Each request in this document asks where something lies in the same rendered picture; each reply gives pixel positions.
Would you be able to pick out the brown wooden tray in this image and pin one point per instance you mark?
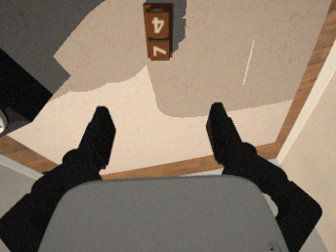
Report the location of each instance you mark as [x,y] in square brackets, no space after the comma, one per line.
[160,5]

